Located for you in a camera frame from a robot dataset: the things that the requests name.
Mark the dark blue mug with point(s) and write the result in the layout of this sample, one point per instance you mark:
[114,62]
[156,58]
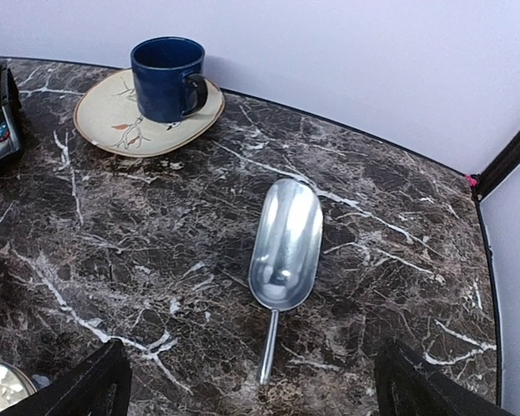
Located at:
[168,78]

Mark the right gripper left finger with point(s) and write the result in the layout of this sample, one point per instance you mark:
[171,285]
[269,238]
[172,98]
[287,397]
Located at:
[98,385]

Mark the gold jar lid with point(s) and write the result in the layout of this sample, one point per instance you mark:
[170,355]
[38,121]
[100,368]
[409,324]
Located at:
[14,385]

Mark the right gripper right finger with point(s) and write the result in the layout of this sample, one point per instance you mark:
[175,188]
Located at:
[406,384]

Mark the metal scoop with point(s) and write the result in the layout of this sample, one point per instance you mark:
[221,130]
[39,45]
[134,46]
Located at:
[285,256]

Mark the right black frame post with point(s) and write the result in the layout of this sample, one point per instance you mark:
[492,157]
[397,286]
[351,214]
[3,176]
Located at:
[499,169]

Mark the beige ceramic plate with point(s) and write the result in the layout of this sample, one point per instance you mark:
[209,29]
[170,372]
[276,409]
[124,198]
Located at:
[108,117]

